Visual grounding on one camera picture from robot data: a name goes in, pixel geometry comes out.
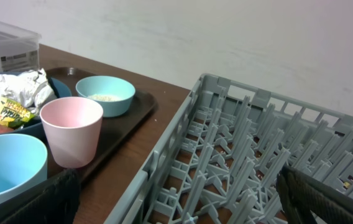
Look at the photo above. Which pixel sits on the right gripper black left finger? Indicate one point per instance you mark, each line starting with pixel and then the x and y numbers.
pixel 55 200

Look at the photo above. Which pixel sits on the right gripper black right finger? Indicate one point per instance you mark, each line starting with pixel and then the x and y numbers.
pixel 302 197

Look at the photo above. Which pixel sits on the light blue plastic cup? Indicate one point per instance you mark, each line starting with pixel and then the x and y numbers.
pixel 23 164

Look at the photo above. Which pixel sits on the pink plastic cup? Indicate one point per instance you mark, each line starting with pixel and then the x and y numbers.
pixel 72 126

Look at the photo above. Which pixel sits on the green yellow snack packet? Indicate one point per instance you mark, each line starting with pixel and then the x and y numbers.
pixel 13 114

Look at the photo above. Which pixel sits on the white paper wrapper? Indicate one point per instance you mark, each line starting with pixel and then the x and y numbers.
pixel 31 89

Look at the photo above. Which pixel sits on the light blue bowl with rice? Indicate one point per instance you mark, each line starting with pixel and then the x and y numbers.
pixel 112 93

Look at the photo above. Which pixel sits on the grey dishwasher rack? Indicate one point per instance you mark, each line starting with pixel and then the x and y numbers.
pixel 218 159

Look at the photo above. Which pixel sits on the clear plastic waste bin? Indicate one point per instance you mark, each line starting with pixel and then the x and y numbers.
pixel 19 49

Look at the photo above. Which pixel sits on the dark brown serving tray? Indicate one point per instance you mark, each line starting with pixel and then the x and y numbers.
pixel 114 131

